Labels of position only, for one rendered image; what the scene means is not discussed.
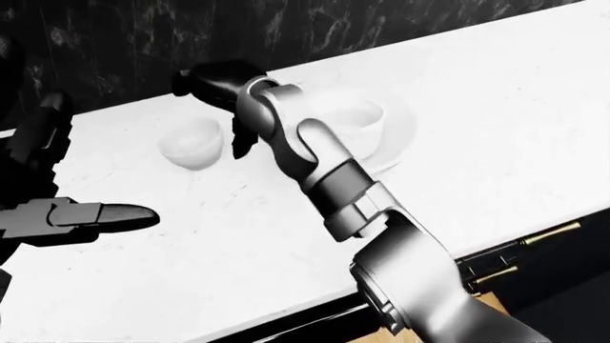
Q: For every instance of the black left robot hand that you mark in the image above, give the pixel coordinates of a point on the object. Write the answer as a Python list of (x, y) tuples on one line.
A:
[(71, 218)]

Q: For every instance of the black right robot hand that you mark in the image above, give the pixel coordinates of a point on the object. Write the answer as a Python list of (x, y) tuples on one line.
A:
[(219, 84)]

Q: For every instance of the small white bowl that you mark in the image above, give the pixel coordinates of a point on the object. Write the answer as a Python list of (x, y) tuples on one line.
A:
[(193, 146)]

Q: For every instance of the medium white bowl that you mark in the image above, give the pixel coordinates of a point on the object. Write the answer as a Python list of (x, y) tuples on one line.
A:
[(355, 116)]

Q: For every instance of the black cabinet front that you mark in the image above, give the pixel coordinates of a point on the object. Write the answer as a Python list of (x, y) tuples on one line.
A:
[(562, 278)]

